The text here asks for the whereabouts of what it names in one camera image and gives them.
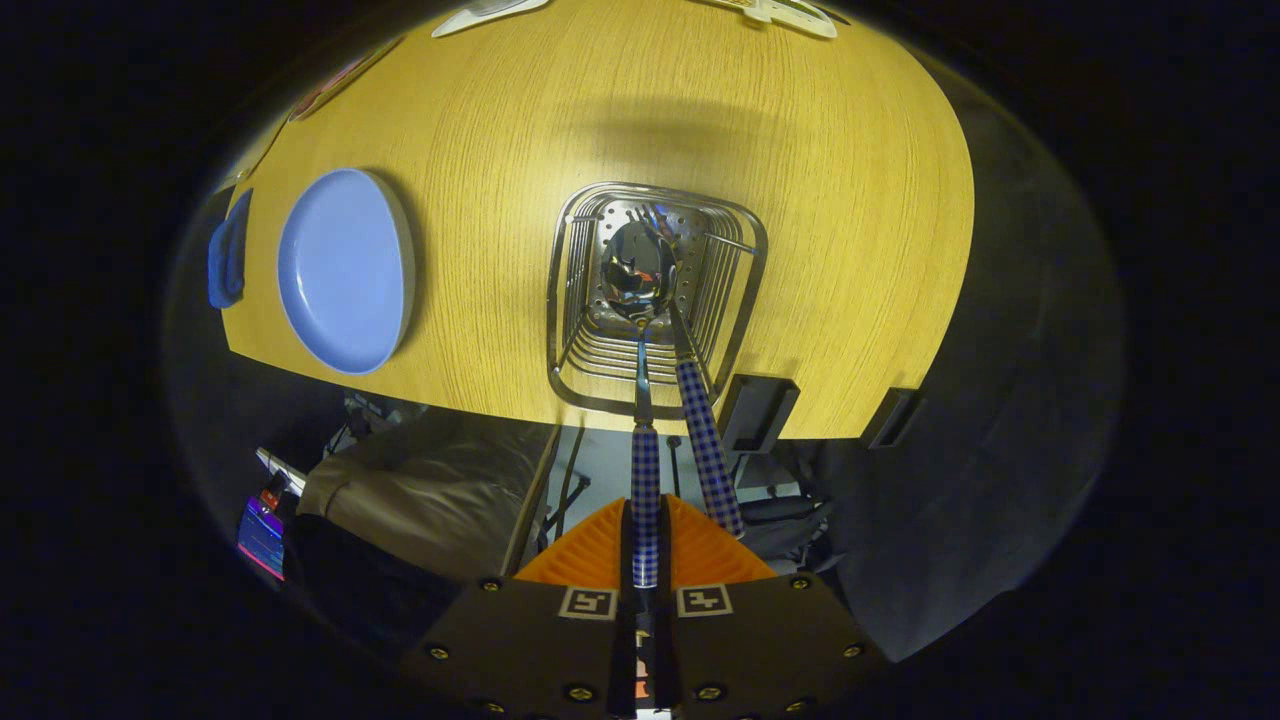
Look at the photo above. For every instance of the laptop with colourful screen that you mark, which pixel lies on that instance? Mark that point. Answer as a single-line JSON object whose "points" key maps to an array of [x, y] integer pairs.
{"points": [[262, 535]]}

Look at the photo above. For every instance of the white square coaster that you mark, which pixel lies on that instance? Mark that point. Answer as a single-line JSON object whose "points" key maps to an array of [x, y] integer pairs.
{"points": [[480, 15]]}

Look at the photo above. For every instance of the person's beige trousers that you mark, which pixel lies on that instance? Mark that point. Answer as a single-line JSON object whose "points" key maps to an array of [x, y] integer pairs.
{"points": [[430, 500]]}

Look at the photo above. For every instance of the folded blue cloth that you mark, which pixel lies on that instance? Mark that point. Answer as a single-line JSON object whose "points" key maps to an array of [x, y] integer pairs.
{"points": [[228, 250]]}

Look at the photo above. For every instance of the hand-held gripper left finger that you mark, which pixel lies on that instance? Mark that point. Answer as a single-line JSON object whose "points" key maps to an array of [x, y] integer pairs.
{"points": [[520, 650]]}

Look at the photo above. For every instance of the white divided snack dish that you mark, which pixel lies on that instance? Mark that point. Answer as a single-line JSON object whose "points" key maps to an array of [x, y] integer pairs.
{"points": [[790, 15]]}

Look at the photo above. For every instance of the blue round plate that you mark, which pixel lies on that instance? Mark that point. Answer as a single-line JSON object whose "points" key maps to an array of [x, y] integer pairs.
{"points": [[340, 270]]}

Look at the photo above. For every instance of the plate of sliced meat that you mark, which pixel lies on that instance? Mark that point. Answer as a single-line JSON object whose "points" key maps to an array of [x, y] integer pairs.
{"points": [[330, 88]]}

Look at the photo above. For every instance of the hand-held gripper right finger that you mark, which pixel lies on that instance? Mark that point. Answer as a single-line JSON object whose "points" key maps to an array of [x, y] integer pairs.
{"points": [[770, 650]]}

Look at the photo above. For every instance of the black table bracket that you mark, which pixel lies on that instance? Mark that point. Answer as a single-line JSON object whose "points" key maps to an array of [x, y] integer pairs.
{"points": [[890, 417], [757, 412]]}

